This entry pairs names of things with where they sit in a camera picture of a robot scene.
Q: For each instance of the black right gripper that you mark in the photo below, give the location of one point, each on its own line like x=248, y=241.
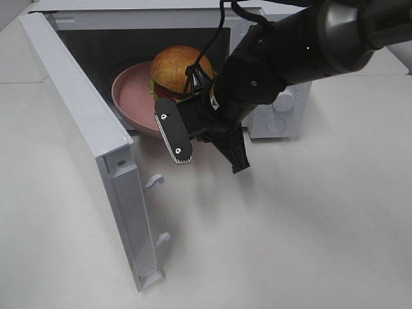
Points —
x=214, y=114

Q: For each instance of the burger with sesame bun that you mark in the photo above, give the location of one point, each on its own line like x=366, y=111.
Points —
x=168, y=73

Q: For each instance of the pink round plate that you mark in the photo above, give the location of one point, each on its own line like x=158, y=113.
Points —
x=132, y=97

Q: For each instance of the white timer knob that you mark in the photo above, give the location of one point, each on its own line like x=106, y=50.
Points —
x=284, y=101

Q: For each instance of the white microwave door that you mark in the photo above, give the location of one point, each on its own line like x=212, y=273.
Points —
x=101, y=148

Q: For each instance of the white microwave oven body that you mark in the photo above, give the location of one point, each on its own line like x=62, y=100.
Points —
x=105, y=38

